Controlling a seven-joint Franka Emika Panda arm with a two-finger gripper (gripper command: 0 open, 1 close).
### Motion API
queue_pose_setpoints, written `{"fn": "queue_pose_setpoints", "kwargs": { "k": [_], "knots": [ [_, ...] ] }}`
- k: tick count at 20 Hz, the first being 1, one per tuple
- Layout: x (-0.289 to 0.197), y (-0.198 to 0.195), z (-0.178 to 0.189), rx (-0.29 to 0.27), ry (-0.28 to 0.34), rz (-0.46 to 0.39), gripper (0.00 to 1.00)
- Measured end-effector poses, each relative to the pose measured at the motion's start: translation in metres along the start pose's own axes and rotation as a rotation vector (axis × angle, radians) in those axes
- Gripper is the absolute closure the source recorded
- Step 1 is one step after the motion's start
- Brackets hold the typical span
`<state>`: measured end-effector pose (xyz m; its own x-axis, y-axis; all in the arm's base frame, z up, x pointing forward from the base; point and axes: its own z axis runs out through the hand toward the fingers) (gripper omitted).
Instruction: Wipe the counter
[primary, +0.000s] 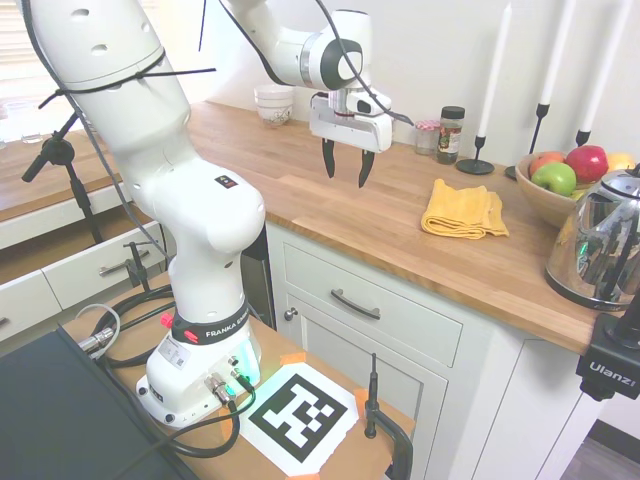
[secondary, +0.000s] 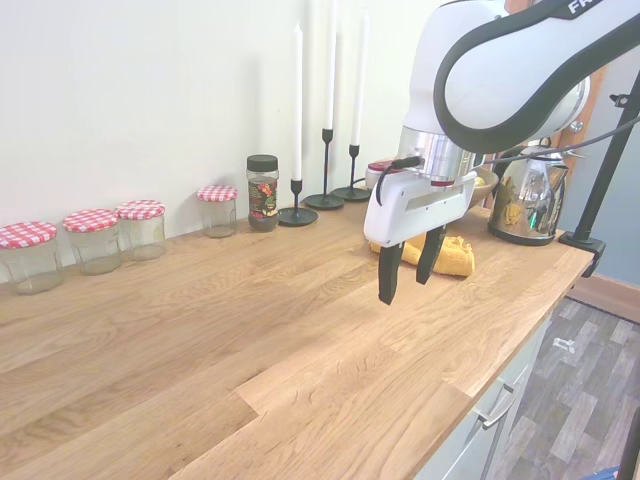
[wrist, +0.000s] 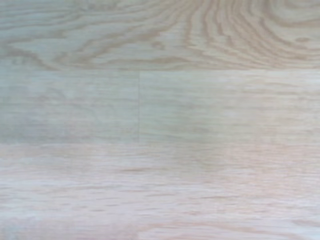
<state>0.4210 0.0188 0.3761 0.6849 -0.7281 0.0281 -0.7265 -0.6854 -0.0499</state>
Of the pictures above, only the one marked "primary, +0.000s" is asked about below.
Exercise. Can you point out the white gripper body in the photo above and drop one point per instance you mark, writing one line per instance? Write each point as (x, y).
(350, 131)

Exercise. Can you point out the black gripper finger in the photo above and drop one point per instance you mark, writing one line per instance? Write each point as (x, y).
(365, 167)
(328, 157)

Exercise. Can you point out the yellow terry cloth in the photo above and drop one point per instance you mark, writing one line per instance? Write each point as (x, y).
(460, 210)

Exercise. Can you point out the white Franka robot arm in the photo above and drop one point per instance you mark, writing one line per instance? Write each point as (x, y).
(150, 150)

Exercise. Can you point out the glass jar red checkered lid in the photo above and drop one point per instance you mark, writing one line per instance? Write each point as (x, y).
(425, 139)

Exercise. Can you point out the white bowl with floral print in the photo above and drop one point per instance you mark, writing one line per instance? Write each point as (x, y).
(274, 117)

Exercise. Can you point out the plain white bowl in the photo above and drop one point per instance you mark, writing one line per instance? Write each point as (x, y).
(273, 96)

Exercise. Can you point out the spice jar with black lid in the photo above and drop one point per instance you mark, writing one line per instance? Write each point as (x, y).
(450, 137)

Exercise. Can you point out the short black candle holder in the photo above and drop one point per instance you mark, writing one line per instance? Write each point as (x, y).
(475, 166)

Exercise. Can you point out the tall white candle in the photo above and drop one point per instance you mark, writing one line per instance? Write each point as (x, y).
(605, 70)
(557, 55)
(495, 70)

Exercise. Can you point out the round metal cabinet knob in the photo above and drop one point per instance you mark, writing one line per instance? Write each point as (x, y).
(290, 314)

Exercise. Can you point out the white kitchen cabinet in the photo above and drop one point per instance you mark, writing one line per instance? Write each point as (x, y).
(400, 340)

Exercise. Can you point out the tall black candle holder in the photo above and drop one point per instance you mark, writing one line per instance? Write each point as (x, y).
(539, 120)

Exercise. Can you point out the orange fruit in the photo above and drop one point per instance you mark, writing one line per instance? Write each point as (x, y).
(546, 161)

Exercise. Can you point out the wooden fruit bowl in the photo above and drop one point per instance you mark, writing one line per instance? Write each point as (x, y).
(542, 207)

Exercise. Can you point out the green apple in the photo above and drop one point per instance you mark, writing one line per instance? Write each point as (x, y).
(552, 179)

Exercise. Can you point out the black zip tie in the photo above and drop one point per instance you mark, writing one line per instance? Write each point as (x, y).
(150, 75)

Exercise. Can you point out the orange tape piece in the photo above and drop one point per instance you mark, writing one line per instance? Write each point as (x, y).
(361, 397)
(294, 358)
(230, 422)

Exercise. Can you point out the medium black candle holder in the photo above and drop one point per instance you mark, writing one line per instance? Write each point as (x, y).
(583, 137)

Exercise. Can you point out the red apple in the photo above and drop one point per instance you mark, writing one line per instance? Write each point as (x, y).
(586, 162)

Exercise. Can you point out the black bar clamp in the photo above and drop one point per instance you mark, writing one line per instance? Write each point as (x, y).
(372, 400)

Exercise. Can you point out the stainless steel kettle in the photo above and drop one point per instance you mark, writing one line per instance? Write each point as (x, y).
(595, 240)

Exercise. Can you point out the black tripod stand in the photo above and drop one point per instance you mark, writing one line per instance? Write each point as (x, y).
(75, 180)

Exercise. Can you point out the yellow apple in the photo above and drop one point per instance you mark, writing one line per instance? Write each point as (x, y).
(620, 161)

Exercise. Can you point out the black and white marker sheet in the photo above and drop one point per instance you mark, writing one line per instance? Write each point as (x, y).
(300, 415)

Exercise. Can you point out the white drawer unit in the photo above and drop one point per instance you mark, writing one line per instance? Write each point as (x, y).
(75, 280)

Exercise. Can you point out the black Ulanzi clamp stand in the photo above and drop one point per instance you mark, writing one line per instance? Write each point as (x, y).
(607, 360)

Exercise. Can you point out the black flat box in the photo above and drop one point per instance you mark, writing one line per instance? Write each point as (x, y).
(60, 415)

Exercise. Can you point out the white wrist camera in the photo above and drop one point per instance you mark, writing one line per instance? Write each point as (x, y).
(370, 102)

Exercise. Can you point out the small black clamp post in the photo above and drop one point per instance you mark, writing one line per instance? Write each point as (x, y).
(137, 267)

